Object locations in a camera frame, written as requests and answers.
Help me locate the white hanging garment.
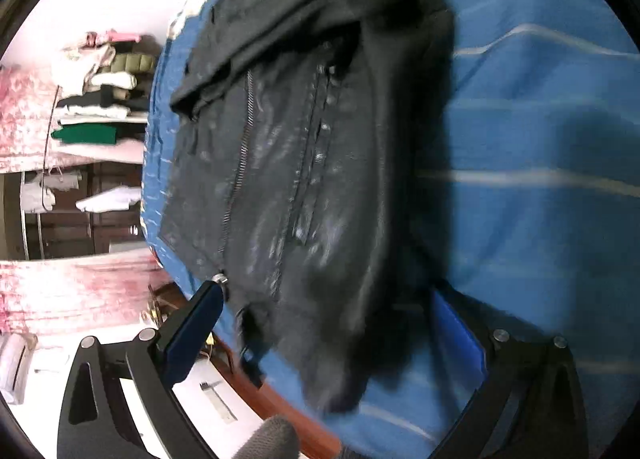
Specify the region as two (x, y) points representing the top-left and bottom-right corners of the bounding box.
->
(75, 186), (144, 213)

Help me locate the person's left hand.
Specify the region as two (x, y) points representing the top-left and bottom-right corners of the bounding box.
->
(234, 414), (302, 459)

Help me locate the white air conditioner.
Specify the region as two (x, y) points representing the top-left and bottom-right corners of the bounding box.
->
(0, 333), (39, 406)

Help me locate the pink patterned curtain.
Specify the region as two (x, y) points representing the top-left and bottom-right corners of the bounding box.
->
(0, 64), (168, 337)

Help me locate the black leather jacket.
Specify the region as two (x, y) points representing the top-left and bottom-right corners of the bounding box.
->
(159, 0), (457, 415)

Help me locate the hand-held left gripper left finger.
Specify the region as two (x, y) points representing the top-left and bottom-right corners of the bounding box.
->
(57, 277), (227, 459)

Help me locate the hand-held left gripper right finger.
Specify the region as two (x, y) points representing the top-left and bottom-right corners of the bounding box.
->
(429, 288), (589, 459)

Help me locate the blue striped bed sheet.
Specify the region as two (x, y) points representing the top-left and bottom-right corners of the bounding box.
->
(140, 0), (640, 459)

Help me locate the stack of folded clothes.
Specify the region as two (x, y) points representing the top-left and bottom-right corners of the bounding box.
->
(49, 30), (157, 147)

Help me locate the dark wooden wardrobe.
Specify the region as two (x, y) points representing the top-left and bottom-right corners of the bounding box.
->
(20, 163), (151, 261)

